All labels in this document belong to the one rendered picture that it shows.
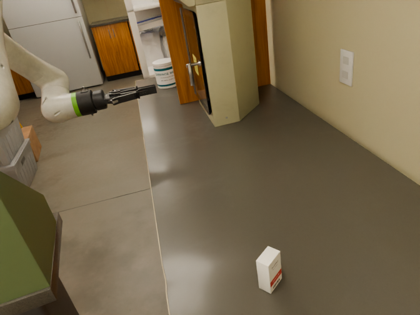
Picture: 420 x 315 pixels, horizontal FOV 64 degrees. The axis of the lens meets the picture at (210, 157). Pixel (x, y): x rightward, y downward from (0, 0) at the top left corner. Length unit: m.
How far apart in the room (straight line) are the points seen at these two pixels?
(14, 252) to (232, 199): 0.55
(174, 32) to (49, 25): 4.74
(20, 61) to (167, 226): 0.79
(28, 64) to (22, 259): 0.75
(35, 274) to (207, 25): 0.95
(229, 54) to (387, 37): 0.55
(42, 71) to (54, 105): 0.13
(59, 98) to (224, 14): 0.67
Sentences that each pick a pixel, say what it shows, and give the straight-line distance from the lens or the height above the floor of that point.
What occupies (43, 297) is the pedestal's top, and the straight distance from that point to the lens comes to 0.92.
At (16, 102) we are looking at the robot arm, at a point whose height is 1.32.
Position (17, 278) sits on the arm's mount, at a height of 0.99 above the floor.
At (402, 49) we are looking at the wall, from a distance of 1.05.
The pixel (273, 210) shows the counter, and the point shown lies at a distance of 0.92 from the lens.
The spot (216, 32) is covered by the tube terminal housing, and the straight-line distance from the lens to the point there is 1.32.
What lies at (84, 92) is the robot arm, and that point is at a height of 1.19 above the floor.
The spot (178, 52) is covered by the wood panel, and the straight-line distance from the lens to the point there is 1.68.
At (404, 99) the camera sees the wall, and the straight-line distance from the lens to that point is 1.07.
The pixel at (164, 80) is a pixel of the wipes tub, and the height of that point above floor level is 0.99.
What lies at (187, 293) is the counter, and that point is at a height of 0.94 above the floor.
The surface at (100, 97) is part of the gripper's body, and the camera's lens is 1.35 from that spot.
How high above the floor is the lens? 1.52
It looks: 29 degrees down
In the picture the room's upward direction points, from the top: 10 degrees counter-clockwise
